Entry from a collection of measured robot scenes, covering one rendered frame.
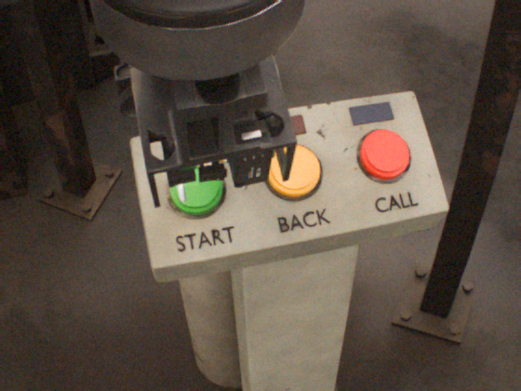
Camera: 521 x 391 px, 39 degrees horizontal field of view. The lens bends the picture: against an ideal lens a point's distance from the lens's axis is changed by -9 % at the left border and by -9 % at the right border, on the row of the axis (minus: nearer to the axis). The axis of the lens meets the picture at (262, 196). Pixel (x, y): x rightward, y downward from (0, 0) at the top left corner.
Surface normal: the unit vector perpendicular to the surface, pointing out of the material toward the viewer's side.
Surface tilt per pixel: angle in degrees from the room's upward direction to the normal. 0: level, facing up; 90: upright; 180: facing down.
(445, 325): 0
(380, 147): 20
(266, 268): 90
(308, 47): 0
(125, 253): 0
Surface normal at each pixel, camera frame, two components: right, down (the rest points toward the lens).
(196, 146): 0.04, -0.32
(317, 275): 0.22, 0.76
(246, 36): 0.44, 0.86
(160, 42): -0.28, 0.90
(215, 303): -0.17, 0.77
